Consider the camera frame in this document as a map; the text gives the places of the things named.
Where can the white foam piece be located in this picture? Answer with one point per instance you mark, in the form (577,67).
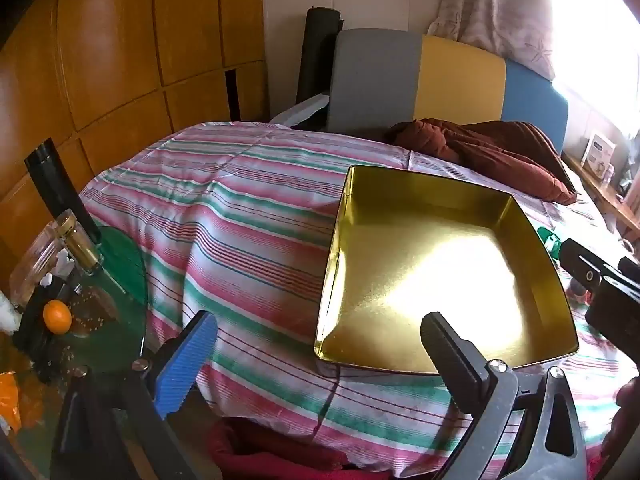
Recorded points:
(300,112)

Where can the black rolled mat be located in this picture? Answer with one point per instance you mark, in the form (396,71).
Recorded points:
(315,50)

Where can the gold capped glass bottle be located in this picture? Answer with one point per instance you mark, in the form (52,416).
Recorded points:
(80,247)

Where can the white cardboard box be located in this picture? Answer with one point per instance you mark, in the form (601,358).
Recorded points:
(599,150)

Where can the wooden window ledge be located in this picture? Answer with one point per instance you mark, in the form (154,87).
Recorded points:
(600,195)

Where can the green glass side table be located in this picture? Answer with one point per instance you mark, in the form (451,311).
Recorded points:
(120,280)

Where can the white crumpled tissue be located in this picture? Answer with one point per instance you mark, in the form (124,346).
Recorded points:
(7,312)

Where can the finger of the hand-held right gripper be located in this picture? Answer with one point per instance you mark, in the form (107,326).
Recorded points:
(580,265)

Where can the green plastic stand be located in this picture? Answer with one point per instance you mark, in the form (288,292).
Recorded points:
(546,236)

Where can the brown quilt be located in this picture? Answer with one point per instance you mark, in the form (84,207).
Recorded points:
(500,155)

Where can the patterned beige curtain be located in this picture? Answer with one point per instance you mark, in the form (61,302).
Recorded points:
(490,5)

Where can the orange plastic bag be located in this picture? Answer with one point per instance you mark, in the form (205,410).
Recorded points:
(15,400)

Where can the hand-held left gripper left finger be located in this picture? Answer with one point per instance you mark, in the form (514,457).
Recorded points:
(182,360)

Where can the gold tin tray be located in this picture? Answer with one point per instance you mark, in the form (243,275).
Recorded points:
(425,260)

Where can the striped bed sheet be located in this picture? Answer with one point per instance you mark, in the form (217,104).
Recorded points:
(225,220)

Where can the person's right hand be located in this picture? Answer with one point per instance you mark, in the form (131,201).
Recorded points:
(627,405)

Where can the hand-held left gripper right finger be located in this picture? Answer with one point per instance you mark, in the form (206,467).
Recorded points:
(450,355)

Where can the orange fruit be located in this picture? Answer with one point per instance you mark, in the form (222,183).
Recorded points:
(56,316)

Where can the window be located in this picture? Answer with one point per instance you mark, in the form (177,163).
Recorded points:
(595,25)

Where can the grey yellow blue headboard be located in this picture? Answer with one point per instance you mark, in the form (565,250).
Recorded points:
(375,80)

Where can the wooden wardrobe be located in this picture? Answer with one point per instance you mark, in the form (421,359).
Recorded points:
(125,35)

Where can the red blanket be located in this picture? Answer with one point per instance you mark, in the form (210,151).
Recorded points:
(260,452)

